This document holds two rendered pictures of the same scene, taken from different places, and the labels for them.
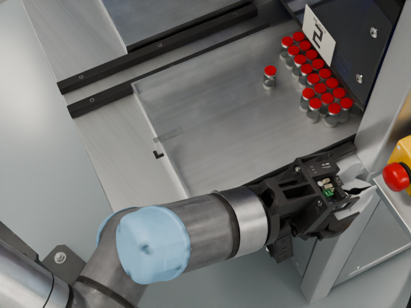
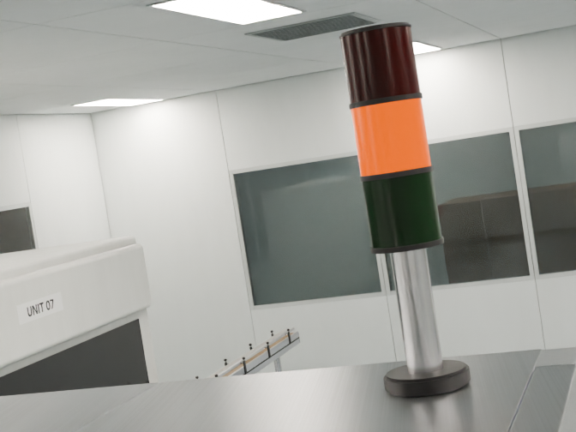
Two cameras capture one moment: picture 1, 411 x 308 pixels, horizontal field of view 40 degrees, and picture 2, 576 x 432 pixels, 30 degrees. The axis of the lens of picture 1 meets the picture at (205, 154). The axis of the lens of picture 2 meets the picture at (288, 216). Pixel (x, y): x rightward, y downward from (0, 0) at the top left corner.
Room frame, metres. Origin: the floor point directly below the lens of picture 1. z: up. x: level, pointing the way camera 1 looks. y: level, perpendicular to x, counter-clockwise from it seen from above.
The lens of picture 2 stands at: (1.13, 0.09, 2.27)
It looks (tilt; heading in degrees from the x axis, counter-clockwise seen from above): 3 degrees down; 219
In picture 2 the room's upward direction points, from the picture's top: 9 degrees counter-clockwise
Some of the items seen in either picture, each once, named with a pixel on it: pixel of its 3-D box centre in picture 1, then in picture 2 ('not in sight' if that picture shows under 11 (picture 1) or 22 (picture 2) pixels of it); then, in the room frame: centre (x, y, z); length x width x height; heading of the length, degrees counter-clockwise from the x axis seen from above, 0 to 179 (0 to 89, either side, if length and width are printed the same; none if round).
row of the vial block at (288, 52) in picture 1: (308, 80); not in sight; (0.56, -0.19, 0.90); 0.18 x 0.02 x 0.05; 20
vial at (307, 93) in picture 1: (307, 100); not in sight; (0.52, -0.18, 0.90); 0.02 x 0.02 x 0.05
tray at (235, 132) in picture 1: (252, 107); not in sight; (0.53, -0.09, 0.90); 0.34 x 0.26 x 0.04; 110
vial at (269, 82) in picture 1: (269, 78); not in sight; (0.58, -0.13, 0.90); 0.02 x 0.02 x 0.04
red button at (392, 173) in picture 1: (399, 175); not in sight; (0.33, -0.27, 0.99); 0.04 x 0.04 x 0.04; 21
